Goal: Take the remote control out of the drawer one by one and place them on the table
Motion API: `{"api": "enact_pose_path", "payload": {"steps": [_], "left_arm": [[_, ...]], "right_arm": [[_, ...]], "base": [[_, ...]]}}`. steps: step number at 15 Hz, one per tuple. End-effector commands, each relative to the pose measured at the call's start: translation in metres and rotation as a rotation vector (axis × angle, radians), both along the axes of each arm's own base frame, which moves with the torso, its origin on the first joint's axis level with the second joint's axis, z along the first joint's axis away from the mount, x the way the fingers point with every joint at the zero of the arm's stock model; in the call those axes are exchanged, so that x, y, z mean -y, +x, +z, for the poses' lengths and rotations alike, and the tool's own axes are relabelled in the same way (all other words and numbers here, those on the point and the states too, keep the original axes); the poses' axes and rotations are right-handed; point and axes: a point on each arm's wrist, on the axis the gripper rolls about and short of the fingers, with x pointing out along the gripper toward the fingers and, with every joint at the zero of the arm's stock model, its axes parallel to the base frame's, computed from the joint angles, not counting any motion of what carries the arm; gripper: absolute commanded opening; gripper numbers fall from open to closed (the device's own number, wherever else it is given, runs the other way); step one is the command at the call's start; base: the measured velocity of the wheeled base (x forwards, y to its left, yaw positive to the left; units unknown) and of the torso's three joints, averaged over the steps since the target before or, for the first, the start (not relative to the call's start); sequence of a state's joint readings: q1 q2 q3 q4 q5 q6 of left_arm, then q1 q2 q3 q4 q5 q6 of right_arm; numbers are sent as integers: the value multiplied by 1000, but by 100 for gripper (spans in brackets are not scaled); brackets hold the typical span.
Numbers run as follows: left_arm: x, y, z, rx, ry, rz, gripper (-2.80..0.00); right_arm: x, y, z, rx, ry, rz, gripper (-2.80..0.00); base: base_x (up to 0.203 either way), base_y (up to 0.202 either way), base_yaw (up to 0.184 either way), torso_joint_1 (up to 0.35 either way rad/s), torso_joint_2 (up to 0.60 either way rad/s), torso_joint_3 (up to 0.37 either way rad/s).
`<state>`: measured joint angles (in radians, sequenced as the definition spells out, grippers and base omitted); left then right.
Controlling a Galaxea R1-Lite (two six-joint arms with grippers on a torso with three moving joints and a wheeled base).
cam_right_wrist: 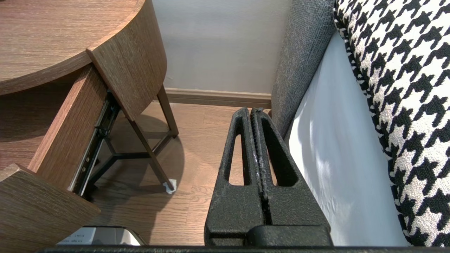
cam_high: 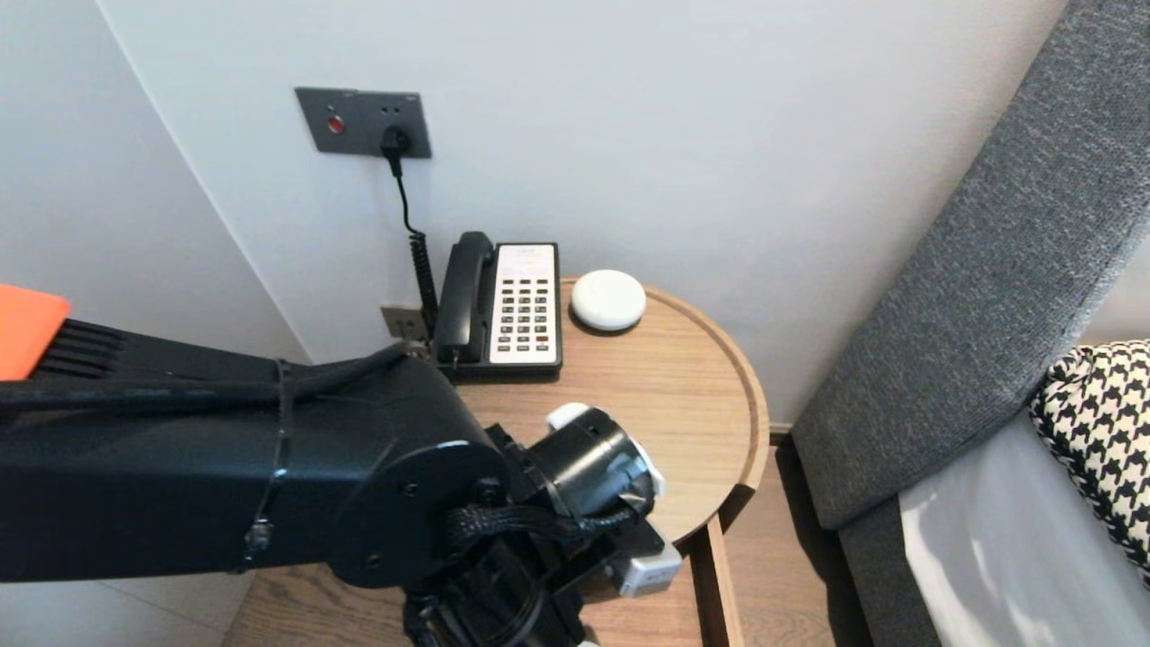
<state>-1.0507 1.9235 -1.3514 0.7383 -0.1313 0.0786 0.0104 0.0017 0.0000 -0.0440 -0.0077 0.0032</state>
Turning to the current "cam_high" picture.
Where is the curved wooden table drawer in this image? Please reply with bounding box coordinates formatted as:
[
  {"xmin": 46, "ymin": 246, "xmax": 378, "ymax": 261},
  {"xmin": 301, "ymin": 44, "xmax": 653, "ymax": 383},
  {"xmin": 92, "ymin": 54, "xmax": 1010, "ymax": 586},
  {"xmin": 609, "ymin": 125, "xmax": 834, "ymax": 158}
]
[{"xmin": 575, "ymin": 514, "xmax": 747, "ymax": 647}]

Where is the round wooden bedside table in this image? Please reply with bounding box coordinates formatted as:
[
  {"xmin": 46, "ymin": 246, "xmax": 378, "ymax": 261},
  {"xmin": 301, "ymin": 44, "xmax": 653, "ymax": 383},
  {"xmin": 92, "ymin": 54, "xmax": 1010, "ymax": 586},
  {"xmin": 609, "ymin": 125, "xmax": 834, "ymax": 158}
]
[{"xmin": 402, "ymin": 277, "xmax": 772, "ymax": 551}]

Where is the flat white dome device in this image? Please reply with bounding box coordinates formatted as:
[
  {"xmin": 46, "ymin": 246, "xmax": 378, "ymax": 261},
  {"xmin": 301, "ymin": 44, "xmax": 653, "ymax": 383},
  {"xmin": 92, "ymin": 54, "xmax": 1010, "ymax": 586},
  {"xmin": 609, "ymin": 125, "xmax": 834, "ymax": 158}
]
[{"xmin": 571, "ymin": 269, "xmax": 647, "ymax": 332}]

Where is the black white desk telephone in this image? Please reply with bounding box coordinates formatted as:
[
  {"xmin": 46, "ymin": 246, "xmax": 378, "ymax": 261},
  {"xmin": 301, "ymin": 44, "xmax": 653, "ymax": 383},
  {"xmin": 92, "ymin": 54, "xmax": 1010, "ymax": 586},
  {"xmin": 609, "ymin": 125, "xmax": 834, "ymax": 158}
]
[{"xmin": 429, "ymin": 241, "xmax": 564, "ymax": 377}]

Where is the black telephone handset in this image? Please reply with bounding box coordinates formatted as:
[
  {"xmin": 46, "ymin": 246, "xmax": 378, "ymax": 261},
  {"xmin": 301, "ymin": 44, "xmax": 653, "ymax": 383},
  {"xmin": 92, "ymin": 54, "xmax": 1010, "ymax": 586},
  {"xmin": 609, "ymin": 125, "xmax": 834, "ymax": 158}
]
[{"xmin": 435, "ymin": 231, "xmax": 497, "ymax": 365}]

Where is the white bed sheet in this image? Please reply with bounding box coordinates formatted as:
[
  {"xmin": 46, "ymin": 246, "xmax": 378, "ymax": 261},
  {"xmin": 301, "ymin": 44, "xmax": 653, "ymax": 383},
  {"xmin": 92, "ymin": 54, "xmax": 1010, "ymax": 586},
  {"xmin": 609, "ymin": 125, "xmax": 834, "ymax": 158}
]
[{"xmin": 898, "ymin": 409, "xmax": 1150, "ymax": 647}]

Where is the grey fabric headboard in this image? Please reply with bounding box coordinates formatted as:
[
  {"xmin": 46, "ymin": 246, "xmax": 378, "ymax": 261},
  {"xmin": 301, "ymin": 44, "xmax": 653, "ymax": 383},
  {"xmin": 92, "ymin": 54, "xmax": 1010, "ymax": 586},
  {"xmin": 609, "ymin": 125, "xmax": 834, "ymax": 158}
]
[{"xmin": 791, "ymin": 0, "xmax": 1150, "ymax": 647}]

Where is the black white houndstooth pillow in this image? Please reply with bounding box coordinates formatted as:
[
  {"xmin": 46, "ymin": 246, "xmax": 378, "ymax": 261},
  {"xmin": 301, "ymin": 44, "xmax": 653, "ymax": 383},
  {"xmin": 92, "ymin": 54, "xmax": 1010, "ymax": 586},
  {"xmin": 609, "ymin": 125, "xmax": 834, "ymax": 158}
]
[{"xmin": 1027, "ymin": 340, "xmax": 1150, "ymax": 589}]

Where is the black braided sleeve cable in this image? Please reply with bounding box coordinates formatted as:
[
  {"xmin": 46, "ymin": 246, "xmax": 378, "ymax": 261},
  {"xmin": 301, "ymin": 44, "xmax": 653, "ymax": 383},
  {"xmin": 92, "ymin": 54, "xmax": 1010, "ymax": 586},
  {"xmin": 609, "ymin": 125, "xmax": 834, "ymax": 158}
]
[{"xmin": 445, "ymin": 499, "xmax": 652, "ymax": 545}]

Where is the beige phone wall plate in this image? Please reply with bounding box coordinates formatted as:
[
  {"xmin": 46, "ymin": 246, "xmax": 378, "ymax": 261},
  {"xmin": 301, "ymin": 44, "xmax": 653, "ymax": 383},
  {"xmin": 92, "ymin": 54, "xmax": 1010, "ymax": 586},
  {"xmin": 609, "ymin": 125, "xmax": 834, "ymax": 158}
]
[{"xmin": 379, "ymin": 304, "xmax": 430, "ymax": 342}]

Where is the black plug coiled power cord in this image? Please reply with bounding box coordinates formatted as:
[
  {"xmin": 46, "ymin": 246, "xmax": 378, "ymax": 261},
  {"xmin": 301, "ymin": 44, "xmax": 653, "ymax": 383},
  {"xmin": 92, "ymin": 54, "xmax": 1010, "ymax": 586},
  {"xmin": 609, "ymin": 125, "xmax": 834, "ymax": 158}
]
[{"xmin": 382, "ymin": 126, "xmax": 441, "ymax": 341}]

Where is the grey wall socket panel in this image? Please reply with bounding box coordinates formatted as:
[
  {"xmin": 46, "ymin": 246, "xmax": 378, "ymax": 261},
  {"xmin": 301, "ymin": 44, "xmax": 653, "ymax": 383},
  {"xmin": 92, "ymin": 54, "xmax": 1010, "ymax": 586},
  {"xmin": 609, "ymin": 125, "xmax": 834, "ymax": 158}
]
[{"xmin": 356, "ymin": 90, "xmax": 433, "ymax": 161}]

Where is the grey switch panel red button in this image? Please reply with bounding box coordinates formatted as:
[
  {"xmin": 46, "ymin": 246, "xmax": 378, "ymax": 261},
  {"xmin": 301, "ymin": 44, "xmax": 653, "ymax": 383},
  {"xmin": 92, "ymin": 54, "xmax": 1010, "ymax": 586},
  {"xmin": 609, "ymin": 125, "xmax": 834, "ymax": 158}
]
[{"xmin": 296, "ymin": 87, "xmax": 360, "ymax": 155}]

